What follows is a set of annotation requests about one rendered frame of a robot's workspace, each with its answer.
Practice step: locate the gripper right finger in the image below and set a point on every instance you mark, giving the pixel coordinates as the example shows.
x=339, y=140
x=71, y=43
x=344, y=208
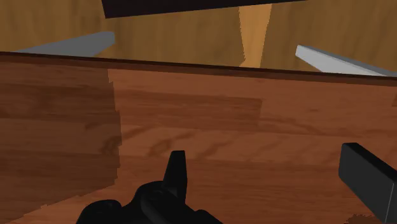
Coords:
x=369, y=180

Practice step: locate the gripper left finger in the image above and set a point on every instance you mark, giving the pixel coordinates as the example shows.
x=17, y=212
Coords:
x=177, y=173

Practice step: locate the brown wooden table, grey legs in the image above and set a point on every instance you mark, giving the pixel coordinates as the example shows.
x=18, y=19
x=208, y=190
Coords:
x=217, y=124

